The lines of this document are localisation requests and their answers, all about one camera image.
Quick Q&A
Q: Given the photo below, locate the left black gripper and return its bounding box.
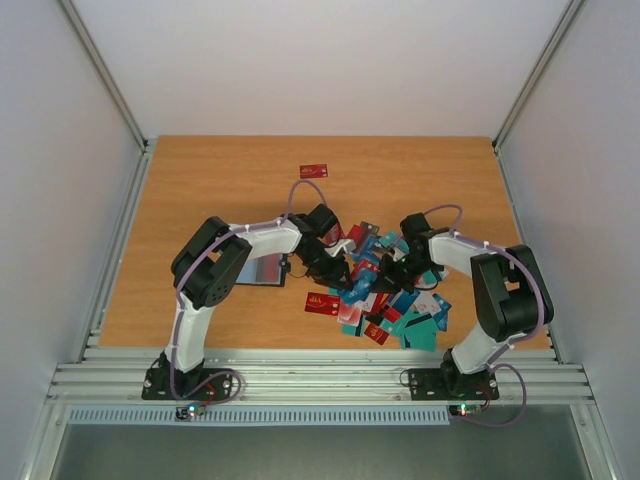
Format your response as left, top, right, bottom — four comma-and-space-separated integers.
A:
299, 244, 355, 292

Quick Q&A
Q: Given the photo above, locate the black leather card holder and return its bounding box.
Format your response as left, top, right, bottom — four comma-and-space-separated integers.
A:
236, 254, 290, 287

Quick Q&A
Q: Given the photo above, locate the blue card pile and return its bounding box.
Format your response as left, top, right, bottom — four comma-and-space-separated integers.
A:
341, 278, 373, 305

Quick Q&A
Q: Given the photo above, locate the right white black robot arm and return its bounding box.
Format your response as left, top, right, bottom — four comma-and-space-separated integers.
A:
372, 213, 554, 400

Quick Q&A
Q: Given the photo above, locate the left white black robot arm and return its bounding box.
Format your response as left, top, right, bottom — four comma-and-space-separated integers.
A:
158, 204, 355, 399

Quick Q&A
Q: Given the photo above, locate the blue striped card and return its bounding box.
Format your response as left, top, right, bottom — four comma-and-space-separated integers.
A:
388, 290, 421, 315

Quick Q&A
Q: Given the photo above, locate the red card bottom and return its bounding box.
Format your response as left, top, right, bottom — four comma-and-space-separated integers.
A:
364, 323, 389, 345

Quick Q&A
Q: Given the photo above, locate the teal card bottom left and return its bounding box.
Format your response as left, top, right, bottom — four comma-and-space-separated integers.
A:
341, 322, 364, 337

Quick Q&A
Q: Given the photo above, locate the teal card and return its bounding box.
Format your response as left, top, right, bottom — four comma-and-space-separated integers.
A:
341, 322, 364, 337
400, 323, 439, 352

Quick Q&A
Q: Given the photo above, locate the teal card bottom right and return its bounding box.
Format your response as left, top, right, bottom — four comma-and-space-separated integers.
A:
400, 323, 439, 352

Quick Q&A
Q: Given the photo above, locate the lone red card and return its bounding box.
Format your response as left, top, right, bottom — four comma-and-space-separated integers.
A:
299, 164, 328, 179

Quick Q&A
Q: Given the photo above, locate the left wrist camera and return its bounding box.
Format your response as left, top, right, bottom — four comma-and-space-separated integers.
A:
325, 238, 356, 257

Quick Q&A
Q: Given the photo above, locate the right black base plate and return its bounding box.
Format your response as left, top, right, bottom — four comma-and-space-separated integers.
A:
408, 368, 500, 401

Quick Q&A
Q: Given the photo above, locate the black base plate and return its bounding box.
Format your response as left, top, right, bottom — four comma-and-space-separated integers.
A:
141, 367, 238, 401
408, 368, 500, 401

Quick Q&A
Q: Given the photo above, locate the grey slotted cable duct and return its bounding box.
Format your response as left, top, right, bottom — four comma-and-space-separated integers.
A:
67, 405, 450, 427

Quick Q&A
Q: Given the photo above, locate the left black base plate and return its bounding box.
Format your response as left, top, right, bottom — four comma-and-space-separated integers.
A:
141, 367, 238, 401

